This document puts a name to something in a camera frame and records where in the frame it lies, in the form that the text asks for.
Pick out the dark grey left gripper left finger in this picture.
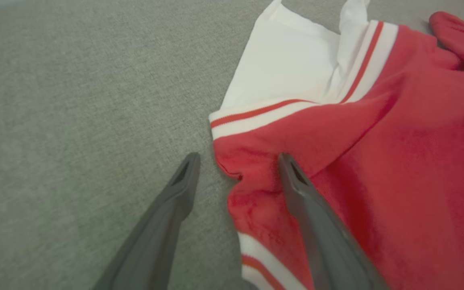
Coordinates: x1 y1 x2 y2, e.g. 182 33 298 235
91 152 201 290

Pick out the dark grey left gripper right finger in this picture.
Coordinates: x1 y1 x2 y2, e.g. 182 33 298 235
278 152 389 290

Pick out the red garment with white panel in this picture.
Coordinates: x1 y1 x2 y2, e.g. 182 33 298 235
209 0 464 290

